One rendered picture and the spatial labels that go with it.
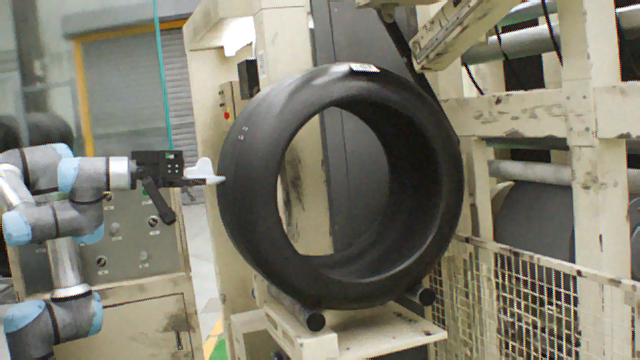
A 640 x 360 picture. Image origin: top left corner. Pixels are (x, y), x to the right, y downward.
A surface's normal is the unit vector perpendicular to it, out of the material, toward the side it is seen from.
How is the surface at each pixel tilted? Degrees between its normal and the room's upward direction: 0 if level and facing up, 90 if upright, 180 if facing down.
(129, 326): 90
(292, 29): 90
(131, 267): 90
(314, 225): 90
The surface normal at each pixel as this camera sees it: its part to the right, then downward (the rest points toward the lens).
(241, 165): -0.46, -0.08
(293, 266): 0.20, 0.20
